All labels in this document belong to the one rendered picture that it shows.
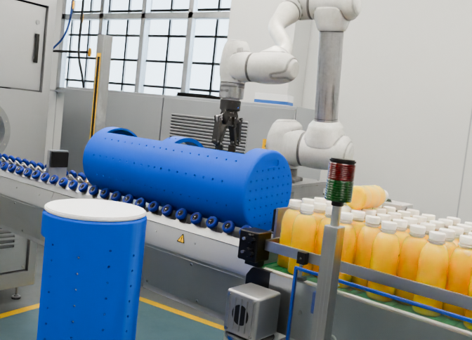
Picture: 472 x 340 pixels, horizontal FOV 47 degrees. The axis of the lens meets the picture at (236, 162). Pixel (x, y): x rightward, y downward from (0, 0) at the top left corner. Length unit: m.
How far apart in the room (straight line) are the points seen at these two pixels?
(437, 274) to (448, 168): 3.05
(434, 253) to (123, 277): 0.80
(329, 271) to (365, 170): 3.31
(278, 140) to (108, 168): 0.74
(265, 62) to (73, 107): 3.03
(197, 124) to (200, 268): 2.04
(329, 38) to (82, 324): 1.45
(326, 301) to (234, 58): 0.94
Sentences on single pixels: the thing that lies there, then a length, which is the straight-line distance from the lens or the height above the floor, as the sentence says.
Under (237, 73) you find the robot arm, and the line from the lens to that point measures 1.92.
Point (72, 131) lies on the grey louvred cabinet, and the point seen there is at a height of 1.08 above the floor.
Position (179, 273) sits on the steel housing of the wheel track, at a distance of 2.02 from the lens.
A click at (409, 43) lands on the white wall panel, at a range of 4.59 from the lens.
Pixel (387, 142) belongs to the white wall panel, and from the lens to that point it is 4.55.
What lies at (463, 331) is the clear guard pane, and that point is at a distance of 1.34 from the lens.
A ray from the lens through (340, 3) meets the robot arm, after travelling 2.28.
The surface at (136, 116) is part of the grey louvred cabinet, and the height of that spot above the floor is 1.27.
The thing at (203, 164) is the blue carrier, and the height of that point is 1.16.
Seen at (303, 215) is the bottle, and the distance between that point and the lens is 1.58.
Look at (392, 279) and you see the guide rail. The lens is 1.45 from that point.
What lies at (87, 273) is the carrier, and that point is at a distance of 1.48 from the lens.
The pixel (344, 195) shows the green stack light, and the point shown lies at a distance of 1.28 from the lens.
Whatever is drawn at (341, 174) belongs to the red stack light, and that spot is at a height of 1.22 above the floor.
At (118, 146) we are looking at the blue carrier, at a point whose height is 1.17.
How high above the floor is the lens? 1.32
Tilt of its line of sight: 5 degrees down
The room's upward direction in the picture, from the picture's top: 6 degrees clockwise
